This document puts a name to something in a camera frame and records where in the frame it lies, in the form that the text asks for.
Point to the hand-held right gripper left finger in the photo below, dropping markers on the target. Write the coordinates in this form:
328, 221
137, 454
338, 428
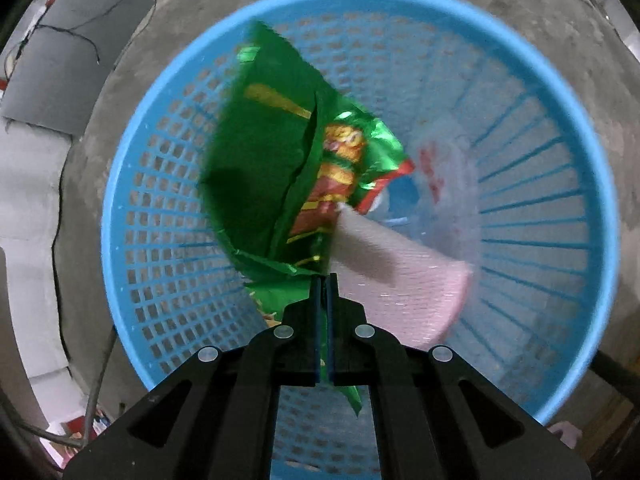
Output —
300, 340

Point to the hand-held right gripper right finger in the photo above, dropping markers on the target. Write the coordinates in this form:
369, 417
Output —
350, 345

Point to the pink white plastic bag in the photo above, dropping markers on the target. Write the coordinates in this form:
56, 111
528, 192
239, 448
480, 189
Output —
400, 280

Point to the clear plastic cup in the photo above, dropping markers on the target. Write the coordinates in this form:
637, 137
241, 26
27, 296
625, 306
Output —
450, 210

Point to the green snack bag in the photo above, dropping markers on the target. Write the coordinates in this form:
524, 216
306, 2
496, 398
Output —
260, 170

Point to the red white packet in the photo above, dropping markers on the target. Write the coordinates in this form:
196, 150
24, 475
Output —
75, 430

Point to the grey cabinet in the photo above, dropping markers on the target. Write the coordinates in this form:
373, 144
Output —
75, 75

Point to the black table frame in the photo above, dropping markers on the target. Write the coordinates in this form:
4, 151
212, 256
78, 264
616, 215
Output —
617, 385

